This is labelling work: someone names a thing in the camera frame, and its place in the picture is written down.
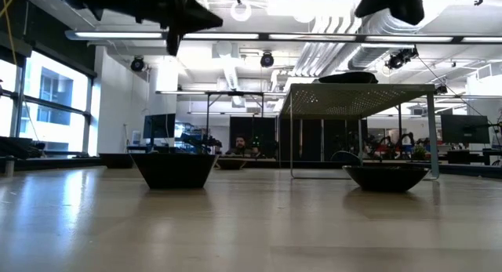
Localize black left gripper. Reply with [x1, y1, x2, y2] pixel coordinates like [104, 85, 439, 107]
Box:
[135, 0, 224, 56]

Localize oval black mini plate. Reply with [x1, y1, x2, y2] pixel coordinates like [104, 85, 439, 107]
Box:
[215, 157, 247, 171]

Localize white ring lamp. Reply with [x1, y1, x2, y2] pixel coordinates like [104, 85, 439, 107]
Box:
[229, 0, 253, 23]

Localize yellow cable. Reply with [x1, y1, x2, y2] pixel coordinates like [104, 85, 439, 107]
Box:
[0, 0, 20, 67]

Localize dark equipment pile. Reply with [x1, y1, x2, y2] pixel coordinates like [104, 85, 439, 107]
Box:
[0, 136, 45, 160]

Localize black metal frame rig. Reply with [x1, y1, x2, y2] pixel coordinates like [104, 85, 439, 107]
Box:
[204, 90, 265, 147]

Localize black partition panels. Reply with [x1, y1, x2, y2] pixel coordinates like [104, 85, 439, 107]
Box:
[229, 115, 369, 162]

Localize small grey post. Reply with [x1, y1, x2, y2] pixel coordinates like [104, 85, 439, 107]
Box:
[3, 155, 16, 177]

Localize person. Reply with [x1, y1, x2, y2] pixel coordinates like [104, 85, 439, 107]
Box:
[228, 135, 253, 156]

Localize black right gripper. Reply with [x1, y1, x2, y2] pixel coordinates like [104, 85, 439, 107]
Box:
[355, 0, 425, 26]

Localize dark rounded chair back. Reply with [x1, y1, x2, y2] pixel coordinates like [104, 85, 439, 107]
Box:
[329, 150, 363, 167]

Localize pale perforated metal shelf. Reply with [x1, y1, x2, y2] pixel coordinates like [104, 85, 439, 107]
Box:
[278, 82, 440, 180]

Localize overhead light bar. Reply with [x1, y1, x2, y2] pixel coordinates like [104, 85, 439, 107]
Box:
[64, 30, 502, 45]

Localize black computer monitor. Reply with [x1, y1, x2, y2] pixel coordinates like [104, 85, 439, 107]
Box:
[143, 113, 177, 140]
[440, 114, 491, 145]

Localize black hanging camera cluster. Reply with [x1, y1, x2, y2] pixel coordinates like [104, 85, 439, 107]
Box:
[384, 47, 420, 71]

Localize small potted plant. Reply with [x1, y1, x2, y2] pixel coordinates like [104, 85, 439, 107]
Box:
[411, 144, 428, 161]

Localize round black mini plate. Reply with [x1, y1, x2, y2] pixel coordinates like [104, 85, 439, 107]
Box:
[342, 165, 431, 194]
[329, 71, 380, 85]

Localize silver spiral ventilation duct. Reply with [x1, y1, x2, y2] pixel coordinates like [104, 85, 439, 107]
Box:
[347, 7, 417, 72]

